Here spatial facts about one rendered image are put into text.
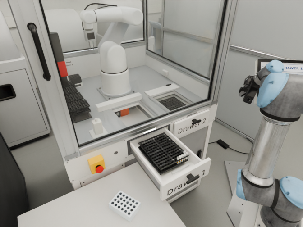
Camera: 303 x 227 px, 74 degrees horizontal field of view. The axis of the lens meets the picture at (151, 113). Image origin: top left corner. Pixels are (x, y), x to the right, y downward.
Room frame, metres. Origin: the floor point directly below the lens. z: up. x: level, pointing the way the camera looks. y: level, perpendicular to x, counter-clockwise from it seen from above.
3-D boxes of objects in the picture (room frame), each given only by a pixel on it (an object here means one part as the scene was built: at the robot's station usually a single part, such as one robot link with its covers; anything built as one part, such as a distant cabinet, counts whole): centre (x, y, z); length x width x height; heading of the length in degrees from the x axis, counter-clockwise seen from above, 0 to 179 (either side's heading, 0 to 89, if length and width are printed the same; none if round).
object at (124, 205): (0.55, 0.12, 0.78); 0.12 x 0.08 x 0.04; 58
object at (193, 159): (0.80, -0.05, 0.86); 0.40 x 0.26 x 0.06; 32
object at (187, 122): (1.06, -0.26, 0.87); 0.29 x 0.02 x 0.11; 122
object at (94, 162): (0.71, 0.28, 0.88); 0.07 x 0.05 x 0.07; 122
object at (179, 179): (0.63, -0.16, 0.87); 0.29 x 0.02 x 0.11; 122
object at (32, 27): (0.66, 0.36, 1.45); 0.05 x 0.03 x 0.19; 32
